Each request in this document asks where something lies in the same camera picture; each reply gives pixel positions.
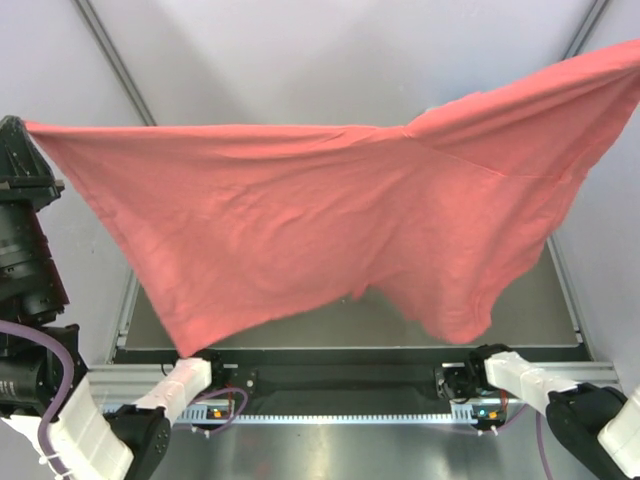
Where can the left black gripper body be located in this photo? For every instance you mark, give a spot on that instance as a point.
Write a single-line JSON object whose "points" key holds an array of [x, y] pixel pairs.
{"points": [[20, 210]]}

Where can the pink t shirt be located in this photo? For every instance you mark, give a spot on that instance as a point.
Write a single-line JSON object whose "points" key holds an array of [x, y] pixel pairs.
{"points": [[228, 227]]}

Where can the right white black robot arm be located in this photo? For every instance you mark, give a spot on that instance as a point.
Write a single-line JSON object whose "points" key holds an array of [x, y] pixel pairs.
{"points": [[599, 426]]}

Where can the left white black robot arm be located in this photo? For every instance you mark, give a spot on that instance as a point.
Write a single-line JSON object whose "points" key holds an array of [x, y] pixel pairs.
{"points": [[45, 388]]}

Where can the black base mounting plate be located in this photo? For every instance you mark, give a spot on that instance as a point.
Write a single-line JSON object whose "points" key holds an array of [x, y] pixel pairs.
{"points": [[334, 401]]}

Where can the left aluminium corner post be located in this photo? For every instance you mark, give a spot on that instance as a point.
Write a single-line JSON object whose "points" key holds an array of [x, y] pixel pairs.
{"points": [[98, 31]]}

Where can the aluminium corner post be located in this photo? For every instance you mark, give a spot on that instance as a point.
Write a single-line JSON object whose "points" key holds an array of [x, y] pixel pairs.
{"points": [[98, 31], [586, 27]]}

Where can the aluminium frame rail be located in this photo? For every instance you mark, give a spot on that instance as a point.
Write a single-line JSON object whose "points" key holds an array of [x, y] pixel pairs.
{"points": [[124, 383]]}

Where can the slotted cable duct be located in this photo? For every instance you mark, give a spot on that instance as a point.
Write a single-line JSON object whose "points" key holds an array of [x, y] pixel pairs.
{"points": [[455, 414]]}

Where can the right aluminium corner post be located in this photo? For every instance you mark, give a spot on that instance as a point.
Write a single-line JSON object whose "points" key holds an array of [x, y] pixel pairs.
{"points": [[586, 27]]}

